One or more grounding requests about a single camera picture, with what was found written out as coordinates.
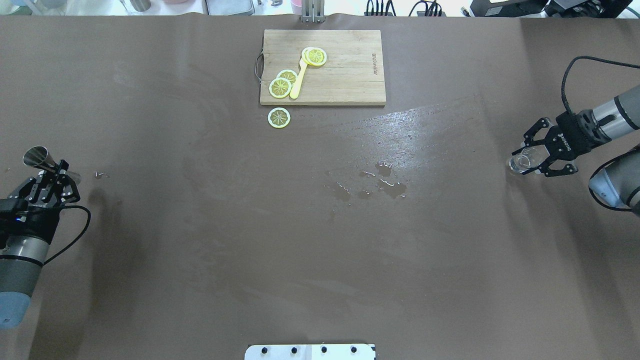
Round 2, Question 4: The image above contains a lemon slice on spoon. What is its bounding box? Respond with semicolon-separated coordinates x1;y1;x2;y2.
301;47;329;67

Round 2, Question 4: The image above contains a lemon slice lower pair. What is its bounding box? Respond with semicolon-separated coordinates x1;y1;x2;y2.
268;77;293;100

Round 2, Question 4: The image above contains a pink cup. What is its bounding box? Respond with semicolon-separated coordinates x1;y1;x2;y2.
290;0;302;15

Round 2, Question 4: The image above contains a lemon slice off board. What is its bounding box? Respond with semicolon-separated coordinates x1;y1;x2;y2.
267;107;291;129

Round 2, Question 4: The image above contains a lemon slice upper pair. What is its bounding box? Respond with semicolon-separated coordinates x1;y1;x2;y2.
276;69;298;85

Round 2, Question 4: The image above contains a clear glass shaker cup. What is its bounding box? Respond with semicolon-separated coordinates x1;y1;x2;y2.
506;145;550;174

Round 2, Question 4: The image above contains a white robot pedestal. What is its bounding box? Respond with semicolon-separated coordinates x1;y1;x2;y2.
244;343;377;360

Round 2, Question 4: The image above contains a lemon slice pair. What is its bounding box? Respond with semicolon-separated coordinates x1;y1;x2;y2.
276;69;298;85
268;77;293;100

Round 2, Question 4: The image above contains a steel kitchen scale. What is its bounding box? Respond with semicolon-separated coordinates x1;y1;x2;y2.
205;0;255;16

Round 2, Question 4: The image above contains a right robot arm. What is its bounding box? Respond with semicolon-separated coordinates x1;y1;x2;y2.
506;86;640;215

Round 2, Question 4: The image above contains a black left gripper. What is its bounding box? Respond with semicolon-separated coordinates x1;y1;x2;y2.
0;160;82;240

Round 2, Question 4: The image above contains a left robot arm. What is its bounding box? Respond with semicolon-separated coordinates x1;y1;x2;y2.
0;160;80;330

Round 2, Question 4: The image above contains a yellow plastic spoon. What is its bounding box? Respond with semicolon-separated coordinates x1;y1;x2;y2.
289;55;309;100

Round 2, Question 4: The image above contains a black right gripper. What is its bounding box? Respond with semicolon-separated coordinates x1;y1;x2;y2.
510;111;601;178

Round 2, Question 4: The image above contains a steel measuring jigger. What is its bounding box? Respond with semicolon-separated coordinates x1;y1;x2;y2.
22;145;82;184

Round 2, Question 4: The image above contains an aluminium frame post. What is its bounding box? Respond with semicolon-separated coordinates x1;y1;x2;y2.
301;0;326;24

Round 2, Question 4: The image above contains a bamboo cutting board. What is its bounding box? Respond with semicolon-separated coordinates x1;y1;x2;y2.
259;29;387;107

